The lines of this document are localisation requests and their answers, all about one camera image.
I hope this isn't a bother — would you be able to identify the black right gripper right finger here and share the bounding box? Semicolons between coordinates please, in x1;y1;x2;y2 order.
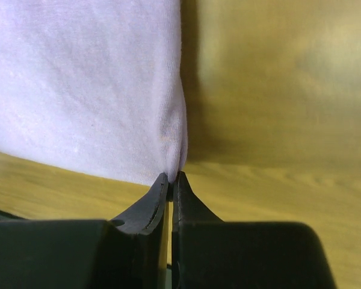
171;172;336;288

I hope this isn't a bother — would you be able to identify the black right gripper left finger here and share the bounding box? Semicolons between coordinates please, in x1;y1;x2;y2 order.
0;174;169;288

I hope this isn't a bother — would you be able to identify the lavender t shirt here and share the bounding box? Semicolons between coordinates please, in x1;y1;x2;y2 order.
0;0;188;185

